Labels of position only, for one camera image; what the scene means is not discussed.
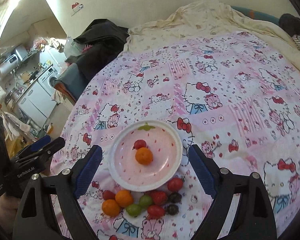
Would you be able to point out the white washing machine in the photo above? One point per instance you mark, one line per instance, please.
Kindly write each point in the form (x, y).
(46, 80)

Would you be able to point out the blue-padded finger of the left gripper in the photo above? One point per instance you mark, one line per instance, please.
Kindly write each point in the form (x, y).
(43, 149)

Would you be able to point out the dark purple grape lower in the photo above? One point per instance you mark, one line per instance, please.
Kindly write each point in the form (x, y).
(172, 209)

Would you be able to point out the grey orange chair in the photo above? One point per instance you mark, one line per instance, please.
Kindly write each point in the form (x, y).
(71, 83)

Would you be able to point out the teal bed headboard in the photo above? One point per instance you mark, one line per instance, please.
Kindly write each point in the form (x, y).
(257, 15)

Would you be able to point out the wall sticker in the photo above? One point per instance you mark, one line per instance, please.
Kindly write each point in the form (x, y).
(76, 7)

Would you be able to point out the oblong red cherry tomato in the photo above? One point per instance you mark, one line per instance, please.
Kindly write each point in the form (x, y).
(155, 212)

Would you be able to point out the small red tomato left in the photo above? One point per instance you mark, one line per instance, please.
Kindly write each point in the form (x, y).
(107, 195)

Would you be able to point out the red strawberry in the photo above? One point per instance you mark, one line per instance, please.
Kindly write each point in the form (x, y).
(159, 197)

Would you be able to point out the red cherry tomato right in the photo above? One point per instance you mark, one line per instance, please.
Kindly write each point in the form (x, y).
(175, 184)

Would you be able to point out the green grape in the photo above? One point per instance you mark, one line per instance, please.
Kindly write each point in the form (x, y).
(133, 210)
(145, 201)

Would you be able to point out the dark purple grape upper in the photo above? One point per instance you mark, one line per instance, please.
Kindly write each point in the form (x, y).
(175, 197)

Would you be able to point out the striped black garment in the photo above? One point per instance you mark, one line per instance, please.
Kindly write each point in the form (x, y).
(291, 25)

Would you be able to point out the black clothing pile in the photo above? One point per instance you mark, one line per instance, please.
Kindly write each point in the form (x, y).
(102, 40)

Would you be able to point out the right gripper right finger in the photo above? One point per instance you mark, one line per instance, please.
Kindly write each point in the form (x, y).
(206, 170)

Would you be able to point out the dark purple grape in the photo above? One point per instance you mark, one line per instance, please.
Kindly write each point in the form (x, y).
(172, 209)
(175, 197)

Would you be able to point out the orange mandarin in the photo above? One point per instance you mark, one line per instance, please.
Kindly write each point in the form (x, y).
(124, 198)
(144, 156)
(111, 208)

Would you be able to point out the person's left hand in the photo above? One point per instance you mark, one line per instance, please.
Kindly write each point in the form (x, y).
(8, 210)

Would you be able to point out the white plastic bag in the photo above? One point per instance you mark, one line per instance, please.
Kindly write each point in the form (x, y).
(71, 48)

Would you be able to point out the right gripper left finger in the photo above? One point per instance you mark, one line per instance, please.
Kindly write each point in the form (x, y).
(84, 170)

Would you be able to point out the pink white strawberry plate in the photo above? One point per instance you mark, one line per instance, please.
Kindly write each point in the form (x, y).
(165, 144)

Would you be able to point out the pink Hello Kitty bedsheet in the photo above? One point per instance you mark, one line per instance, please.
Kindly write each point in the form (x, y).
(234, 96)

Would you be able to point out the green grape upper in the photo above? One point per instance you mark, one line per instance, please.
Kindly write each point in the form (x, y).
(145, 201)

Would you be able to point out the green grape lower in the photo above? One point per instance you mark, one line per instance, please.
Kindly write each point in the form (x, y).
(133, 210)

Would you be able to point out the cream floral blanket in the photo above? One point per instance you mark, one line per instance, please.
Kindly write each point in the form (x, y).
(208, 18)

